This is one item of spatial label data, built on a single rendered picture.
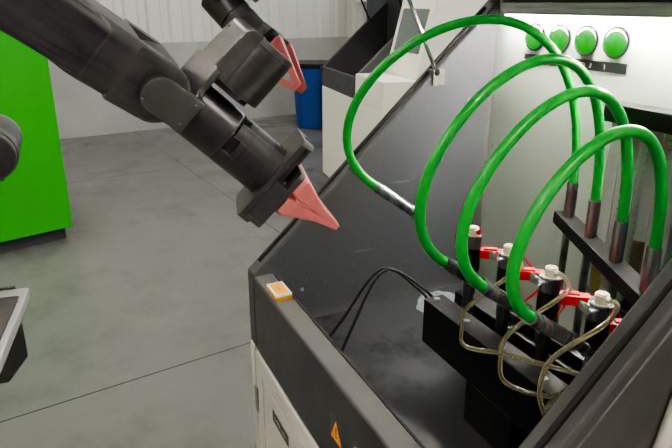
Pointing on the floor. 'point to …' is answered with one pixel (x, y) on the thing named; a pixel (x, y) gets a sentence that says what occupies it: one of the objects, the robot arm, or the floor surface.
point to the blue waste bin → (311, 119)
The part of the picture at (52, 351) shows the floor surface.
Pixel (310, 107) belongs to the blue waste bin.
